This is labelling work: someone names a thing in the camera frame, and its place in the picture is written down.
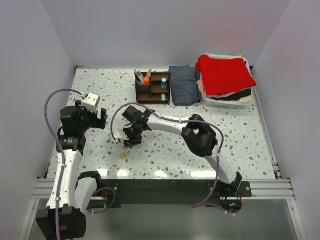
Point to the white basket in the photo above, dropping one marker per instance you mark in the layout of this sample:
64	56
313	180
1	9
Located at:
244	101

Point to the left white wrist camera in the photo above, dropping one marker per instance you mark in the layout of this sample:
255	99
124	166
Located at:
90	102

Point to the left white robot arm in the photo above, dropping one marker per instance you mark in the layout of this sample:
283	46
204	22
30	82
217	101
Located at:
64	217

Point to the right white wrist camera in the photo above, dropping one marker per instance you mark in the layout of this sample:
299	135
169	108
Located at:
118	136

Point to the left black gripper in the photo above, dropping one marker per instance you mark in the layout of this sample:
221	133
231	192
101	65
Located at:
98	123

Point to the tan eraser block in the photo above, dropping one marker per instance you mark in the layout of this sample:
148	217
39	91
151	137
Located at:
123	155

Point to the pink cloth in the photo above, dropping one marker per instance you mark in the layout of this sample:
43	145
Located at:
201	87

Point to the brown wooden desk organizer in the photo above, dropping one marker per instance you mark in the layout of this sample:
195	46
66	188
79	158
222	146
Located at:
150	94

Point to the green capped white marker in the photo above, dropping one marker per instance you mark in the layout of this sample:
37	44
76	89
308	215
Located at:
141	74

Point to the blue folded towel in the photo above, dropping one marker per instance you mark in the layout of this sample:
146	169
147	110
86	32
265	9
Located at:
184	88

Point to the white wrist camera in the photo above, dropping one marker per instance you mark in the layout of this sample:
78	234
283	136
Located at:
90	102
118	136

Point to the purple capped white marker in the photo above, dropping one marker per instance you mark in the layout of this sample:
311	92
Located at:
140	77

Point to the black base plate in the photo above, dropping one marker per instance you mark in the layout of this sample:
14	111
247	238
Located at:
157	192

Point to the red folded cloth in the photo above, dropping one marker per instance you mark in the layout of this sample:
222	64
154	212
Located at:
224	76

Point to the orange black highlighter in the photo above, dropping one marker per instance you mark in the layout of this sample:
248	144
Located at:
147	81

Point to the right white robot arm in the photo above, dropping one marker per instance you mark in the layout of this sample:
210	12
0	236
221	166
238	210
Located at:
202	138

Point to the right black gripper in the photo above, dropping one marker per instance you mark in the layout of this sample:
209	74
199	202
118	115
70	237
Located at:
132	142

